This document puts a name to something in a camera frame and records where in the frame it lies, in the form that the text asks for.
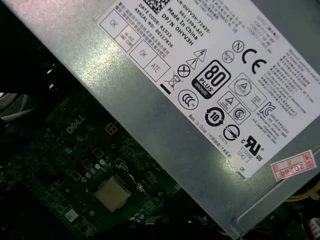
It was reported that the silver CPU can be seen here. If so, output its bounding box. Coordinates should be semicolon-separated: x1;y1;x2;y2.
93;175;133;214

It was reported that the grey power supply unit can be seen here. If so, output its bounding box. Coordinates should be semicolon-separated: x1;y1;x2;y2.
0;0;320;240

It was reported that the green motherboard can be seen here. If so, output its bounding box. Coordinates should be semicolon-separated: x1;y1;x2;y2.
0;92;183;240

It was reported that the yellow wire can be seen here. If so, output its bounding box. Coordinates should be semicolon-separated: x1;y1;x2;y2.
286;181;320;202

